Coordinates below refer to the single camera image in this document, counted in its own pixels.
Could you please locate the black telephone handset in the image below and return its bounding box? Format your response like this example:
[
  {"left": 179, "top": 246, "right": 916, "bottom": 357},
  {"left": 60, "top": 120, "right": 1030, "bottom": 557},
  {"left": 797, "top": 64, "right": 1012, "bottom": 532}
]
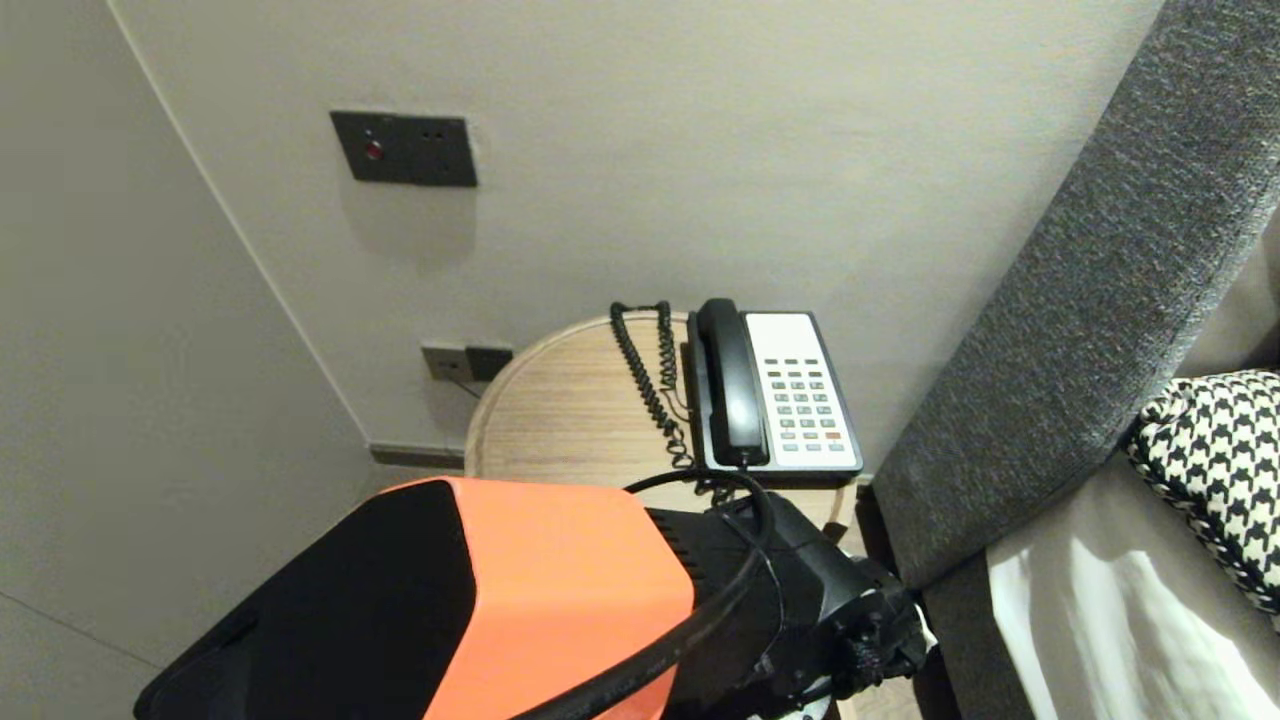
[{"left": 696, "top": 298, "right": 770, "bottom": 467}]

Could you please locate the round wooden side table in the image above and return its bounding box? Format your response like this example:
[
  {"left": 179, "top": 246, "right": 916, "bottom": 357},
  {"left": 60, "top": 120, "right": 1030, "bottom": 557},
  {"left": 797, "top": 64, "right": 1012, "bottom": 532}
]
[{"left": 465, "top": 312, "right": 861, "bottom": 531}]

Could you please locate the black and white telephone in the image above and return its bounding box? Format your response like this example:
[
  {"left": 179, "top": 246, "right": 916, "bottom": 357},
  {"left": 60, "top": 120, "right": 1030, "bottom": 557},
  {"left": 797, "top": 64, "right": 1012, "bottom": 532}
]
[{"left": 686, "top": 311, "right": 864, "bottom": 488}]

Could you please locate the grey fabric headboard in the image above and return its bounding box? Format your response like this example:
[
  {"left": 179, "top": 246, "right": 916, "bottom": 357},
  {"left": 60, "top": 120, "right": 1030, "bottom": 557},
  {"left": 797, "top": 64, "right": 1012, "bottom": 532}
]
[{"left": 872, "top": 0, "right": 1280, "bottom": 591}]

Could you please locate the white bed sheet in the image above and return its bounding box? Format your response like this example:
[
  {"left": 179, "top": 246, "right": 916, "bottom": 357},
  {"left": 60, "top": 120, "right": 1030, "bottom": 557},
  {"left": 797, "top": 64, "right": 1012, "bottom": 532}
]
[{"left": 985, "top": 455, "right": 1280, "bottom": 720}]

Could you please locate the black white houndstooth pillow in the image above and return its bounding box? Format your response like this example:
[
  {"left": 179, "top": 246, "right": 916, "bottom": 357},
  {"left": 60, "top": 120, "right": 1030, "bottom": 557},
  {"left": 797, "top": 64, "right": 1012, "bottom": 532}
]
[{"left": 1117, "top": 371, "right": 1280, "bottom": 636}]

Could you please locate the black coiled telephone cord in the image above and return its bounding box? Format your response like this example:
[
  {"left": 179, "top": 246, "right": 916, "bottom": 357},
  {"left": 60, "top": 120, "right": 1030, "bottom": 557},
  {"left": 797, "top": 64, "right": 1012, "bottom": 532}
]
[{"left": 610, "top": 302, "right": 736, "bottom": 501}]

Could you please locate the wall power outlet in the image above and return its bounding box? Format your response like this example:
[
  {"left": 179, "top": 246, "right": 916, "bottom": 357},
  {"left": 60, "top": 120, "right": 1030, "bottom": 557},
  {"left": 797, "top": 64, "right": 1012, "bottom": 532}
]
[{"left": 422, "top": 345, "right": 471, "bottom": 384}]

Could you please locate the grey wall baseboard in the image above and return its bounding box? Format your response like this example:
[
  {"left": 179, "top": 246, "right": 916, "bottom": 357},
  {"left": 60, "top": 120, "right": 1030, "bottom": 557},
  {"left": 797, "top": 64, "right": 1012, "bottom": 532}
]
[{"left": 370, "top": 444, "right": 468, "bottom": 471}]

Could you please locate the dark wall switch panel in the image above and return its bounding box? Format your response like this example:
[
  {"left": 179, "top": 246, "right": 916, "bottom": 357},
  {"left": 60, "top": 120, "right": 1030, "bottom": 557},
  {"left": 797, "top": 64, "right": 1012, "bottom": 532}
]
[{"left": 330, "top": 110, "right": 479, "bottom": 189}]

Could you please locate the grey fabric bed frame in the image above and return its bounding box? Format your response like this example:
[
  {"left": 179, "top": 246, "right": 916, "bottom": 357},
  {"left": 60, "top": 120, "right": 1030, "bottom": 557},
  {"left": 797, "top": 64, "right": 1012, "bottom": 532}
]
[{"left": 915, "top": 555, "right": 1036, "bottom": 720}]

